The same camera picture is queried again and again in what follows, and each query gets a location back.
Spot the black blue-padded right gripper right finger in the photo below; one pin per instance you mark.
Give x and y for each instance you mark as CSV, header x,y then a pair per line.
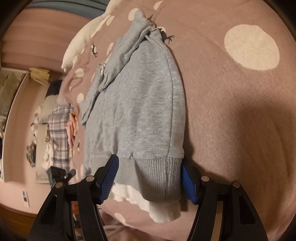
x,y
225,211

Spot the grey sweatshirt with white trim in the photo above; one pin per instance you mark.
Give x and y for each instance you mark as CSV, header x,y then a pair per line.
x,y
135,109

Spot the plaid blue white pillow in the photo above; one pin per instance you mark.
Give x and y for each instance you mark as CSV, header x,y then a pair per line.
x,y
58,135

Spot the folded orange garment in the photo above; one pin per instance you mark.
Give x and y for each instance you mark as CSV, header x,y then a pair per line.
x,y
74,123

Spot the white goose plush toy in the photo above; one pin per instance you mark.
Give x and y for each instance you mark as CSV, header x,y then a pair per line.
x,y
78,43

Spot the mauve polka dot duvet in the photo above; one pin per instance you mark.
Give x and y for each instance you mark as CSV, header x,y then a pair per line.
x,y
237,63

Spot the teal curtain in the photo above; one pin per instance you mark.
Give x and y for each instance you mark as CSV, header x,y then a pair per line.
x,y
86,8

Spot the white wall power socket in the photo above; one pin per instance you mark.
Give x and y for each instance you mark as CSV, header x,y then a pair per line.
x,y
25,199

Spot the straw tassel wall hanging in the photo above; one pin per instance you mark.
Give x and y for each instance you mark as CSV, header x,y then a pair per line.
x,y
40,75

